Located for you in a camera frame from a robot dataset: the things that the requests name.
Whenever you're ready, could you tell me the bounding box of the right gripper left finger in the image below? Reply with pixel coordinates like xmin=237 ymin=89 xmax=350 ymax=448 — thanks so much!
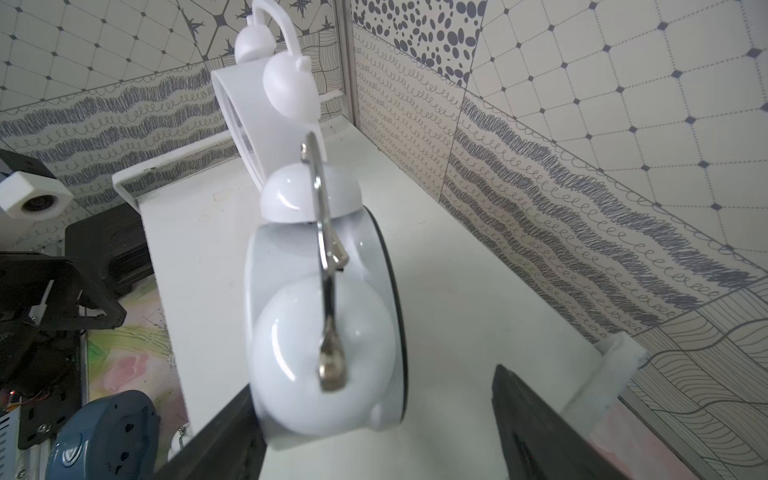
xmin=153 ymin=386 xmax=267 ymax=480

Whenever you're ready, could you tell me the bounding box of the left blue round alarm clock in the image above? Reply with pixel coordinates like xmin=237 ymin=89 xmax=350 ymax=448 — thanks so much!
xmin=45 ymin=390 xmax=160 ymax=479

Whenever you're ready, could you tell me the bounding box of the small white twin-bell alarm clock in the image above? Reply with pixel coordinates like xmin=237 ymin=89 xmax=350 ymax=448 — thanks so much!
xmin=167 ymin=423 xmax=194 ymax=461

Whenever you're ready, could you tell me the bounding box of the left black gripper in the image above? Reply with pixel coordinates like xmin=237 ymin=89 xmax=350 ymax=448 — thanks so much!
xmin=1 ymin=252 xmax=126 ymax=384

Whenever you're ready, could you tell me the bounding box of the white two-tier shelf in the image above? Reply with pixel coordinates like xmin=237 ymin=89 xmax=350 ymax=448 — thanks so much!
xmin=113 ymin=118 xmax=643 ymax=479

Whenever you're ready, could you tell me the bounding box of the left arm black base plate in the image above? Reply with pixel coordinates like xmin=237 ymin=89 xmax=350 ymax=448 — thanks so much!
xmin=15 ymin=335 xmax=83 ymax=450

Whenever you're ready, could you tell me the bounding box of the white plastic twin-bell alarm clock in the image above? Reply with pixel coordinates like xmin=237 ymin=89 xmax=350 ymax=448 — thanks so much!
xmin=211 ymin=1 xmax=321 ymax=189

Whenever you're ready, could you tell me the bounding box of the white metal twin-bell alarm clock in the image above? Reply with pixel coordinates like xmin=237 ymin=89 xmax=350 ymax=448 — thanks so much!
xmin=245 ymin=133 xmax=409 ymax=450

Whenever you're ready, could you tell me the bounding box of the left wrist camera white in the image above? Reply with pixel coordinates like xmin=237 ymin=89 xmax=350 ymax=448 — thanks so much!
xmin=1 ymin=171 xmax=74 ymax=222

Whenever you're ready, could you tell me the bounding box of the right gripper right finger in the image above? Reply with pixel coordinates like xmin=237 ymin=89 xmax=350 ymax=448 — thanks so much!
xmin=492 ymin=364 xmax=625 ymax=480

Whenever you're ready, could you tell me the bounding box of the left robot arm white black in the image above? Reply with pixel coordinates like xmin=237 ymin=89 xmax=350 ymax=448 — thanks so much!
xmin=1 ymin=204 xmax=153 ymax=395

